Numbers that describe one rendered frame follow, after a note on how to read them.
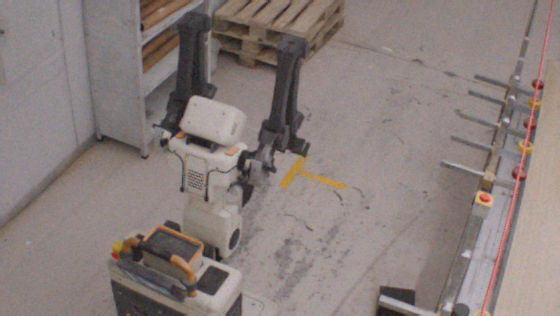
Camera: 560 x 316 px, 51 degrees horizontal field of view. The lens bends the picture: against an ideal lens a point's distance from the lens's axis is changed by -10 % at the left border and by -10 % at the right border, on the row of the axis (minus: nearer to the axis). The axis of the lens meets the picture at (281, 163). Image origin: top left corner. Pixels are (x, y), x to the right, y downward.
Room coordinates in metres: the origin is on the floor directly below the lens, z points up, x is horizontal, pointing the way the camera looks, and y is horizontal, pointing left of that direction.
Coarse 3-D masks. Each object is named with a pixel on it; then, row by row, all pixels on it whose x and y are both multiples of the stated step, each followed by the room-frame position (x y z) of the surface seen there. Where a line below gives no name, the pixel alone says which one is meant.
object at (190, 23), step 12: (192, 12) 2.35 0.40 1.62; (180, 24) 2.27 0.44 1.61; (192, 24) 2.26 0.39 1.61; (180, 36) 2.26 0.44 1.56; (192, 36) 2.25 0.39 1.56; (180, 48) 2.25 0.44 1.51; (192, 48) 2.26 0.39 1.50; (180, 60) 2.23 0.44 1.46; (180, 72) 2.22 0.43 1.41; (180, 84) 2.21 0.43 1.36; (180, 96) 2.20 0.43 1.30; (192, 96) 2.22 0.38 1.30
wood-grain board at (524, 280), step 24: (552, 72) 3.47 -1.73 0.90; (552, 96) 3.16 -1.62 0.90; (552, 120) 2.89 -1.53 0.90; (552, 144) 2.65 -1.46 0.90; (528, 168) 2.42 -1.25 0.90; (552, 168) 2.43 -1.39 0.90; (528, 192) 2.23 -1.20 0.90; (552, 192) 2.24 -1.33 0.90; (528, 216) 2.06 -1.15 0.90; (552, 216) 2.07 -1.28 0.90; (528, 240) 1.90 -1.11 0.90; (552, 240) 1.90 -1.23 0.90; (528, 264) 1.75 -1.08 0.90; (552, 264) 1.76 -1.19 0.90; (504, 288) 1.61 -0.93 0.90; (528, 288) 1.62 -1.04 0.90; (552, 288) 1.62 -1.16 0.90; (504, 312) 1.49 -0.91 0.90; (528, 312) 1.49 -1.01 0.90; (552, 312) 1.49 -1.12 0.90
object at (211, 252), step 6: (168, 222) 2.02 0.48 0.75; (174, 222) 2.03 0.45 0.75; (174, 228) 1.99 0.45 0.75; (180, 228) 2.01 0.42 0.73; (186, 234) 1.93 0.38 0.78; (204, 240) 1.90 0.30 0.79; (210, 246) 1.88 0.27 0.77; (204, 252) 1.85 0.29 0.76; (210, 252) 1.88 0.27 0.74; (216, 252) 1.93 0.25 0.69; (210, 258) 1.88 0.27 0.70; (216, 258) 1.96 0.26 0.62; (222, 258) 1.97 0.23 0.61
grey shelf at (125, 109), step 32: (96, 0) 3.49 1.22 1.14; (128, 0) 3.39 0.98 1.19; (96, 32) 3.50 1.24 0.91; (128, 32) 3.40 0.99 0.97; (96, 64) 3.51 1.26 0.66; (128, 64) 3.40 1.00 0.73; (160, 64) 3.78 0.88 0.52; (96, 96) 3.57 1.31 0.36; (128, 96) 3.41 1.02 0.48; (160, 96) 3.95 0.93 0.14; (96, 128) 3.54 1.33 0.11; (128, 128) 3.42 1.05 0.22
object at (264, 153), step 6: (264, 144) 1.99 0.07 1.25; (258, 150) 1.97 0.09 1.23; (264, 150) 1.97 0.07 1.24; (270, 150) 1.97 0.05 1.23; (246, 156) 1.95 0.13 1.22; (252, 156) 1.96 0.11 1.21; (258, 156) 1.94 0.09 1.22; (264, 156) 1.94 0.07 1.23; (270, 156) 1.95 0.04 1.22; (264, 162) 1.92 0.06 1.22; (270, 162) 1.94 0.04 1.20; (270, 168) 1.92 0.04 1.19
